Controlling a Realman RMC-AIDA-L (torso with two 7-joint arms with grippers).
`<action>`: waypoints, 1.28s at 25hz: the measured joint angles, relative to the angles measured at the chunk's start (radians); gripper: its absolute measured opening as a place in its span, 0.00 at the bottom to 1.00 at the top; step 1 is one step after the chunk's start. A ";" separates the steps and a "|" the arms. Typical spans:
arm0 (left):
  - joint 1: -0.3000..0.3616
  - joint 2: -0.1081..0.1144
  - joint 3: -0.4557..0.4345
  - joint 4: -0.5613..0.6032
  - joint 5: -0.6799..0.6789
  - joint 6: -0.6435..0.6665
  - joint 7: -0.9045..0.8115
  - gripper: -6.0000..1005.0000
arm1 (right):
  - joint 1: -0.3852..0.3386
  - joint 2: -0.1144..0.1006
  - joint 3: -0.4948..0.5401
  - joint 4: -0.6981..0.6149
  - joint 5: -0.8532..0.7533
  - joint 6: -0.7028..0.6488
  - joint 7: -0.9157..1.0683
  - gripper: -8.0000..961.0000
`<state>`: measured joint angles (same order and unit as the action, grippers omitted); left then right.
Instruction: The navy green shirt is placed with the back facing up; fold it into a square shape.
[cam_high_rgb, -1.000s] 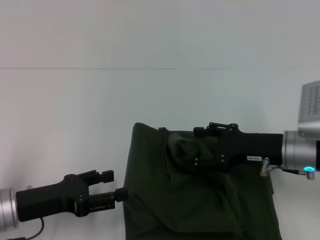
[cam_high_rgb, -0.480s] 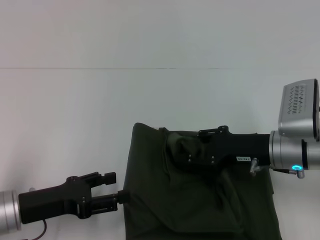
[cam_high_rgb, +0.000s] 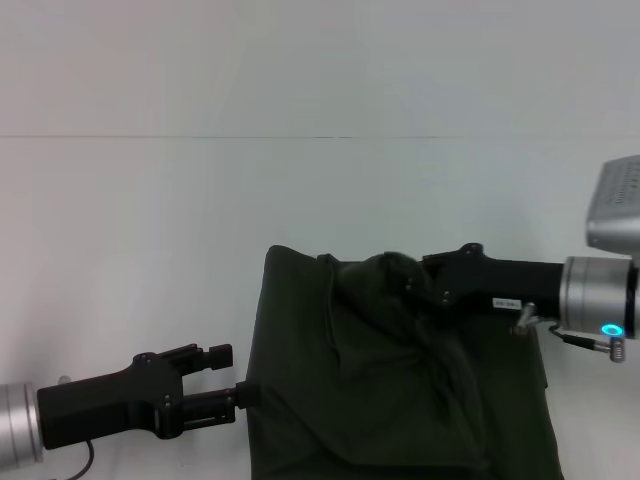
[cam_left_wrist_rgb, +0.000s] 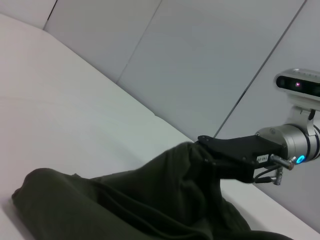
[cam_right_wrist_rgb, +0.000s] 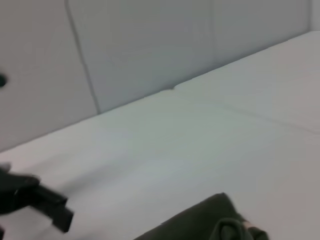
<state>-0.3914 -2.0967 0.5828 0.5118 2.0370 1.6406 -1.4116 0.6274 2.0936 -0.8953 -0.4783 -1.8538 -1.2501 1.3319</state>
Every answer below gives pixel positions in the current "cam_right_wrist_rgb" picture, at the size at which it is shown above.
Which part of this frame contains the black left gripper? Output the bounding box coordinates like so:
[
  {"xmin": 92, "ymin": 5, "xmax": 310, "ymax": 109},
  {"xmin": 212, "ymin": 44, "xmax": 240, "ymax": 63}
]
[{"xmin": 0, "ymin": 162, "xmax": 76, "ymax": 234}]

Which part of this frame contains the dark green t-shirt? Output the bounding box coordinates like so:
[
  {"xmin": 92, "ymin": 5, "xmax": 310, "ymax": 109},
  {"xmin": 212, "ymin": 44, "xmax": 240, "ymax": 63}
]
[{"xmin": 131, "ymin": 192, "xmax": 270, "ymax": 240}]

